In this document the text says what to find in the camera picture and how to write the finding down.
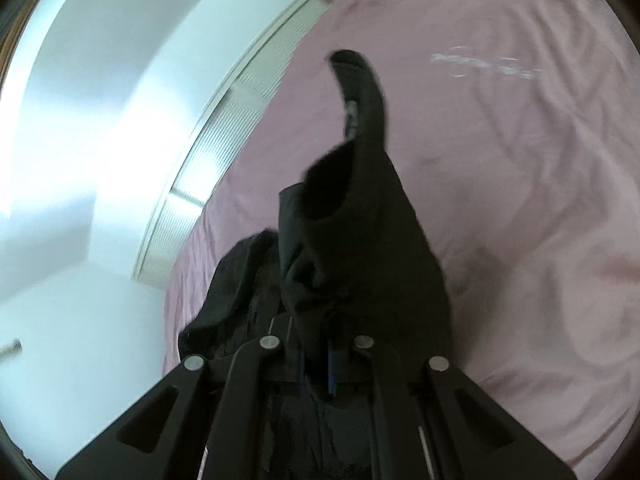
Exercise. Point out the pink bed sheet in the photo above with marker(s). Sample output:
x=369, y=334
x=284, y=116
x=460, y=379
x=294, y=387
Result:
x=500, y=185

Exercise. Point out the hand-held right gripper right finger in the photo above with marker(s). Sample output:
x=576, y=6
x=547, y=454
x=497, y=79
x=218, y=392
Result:
x=332, y=367

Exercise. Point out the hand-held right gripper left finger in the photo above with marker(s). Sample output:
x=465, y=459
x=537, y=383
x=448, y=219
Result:
x=301, y=366

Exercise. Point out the black garment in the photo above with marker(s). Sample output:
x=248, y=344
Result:
x=360, y=240

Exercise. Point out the white louvered closet door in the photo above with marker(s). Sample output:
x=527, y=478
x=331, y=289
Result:
x=215, y=160

